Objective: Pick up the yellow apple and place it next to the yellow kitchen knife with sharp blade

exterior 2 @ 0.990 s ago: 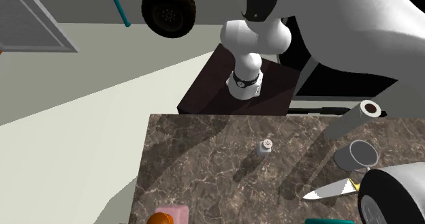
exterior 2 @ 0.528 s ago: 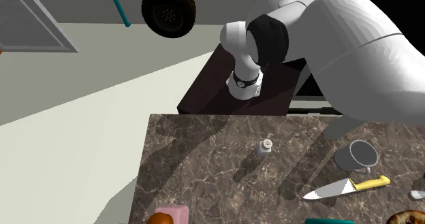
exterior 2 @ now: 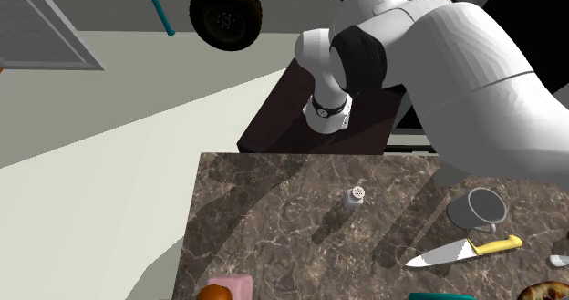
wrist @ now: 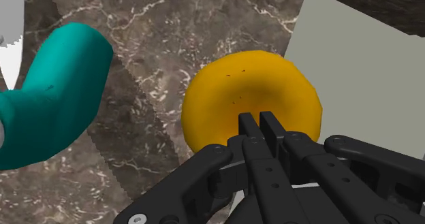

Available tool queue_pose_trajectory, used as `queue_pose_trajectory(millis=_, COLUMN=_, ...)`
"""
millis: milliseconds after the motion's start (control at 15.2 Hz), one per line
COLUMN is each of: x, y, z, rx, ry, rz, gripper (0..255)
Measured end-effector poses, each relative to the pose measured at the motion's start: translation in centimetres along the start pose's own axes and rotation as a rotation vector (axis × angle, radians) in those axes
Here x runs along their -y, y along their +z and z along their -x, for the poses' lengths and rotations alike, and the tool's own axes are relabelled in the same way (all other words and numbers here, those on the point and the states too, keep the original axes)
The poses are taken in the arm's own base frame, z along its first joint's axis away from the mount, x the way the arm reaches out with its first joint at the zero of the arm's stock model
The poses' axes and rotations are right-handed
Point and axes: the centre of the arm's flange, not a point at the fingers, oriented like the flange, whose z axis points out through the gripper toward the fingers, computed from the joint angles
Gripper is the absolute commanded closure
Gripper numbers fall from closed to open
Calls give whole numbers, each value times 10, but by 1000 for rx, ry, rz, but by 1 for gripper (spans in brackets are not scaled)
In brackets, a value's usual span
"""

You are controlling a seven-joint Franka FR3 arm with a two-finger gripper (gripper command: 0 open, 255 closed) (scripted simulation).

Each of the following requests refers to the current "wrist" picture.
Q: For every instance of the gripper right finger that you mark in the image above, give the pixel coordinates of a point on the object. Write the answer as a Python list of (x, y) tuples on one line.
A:
[(335, 180)]

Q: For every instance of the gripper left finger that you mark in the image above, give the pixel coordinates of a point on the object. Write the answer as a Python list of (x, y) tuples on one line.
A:
[(199, 180)]

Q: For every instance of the yellow round object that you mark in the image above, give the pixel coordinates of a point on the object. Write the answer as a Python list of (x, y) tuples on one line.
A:
[(232, 94)]

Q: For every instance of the teal curved object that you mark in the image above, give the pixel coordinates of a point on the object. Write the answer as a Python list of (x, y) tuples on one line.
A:
[(56, 97)]

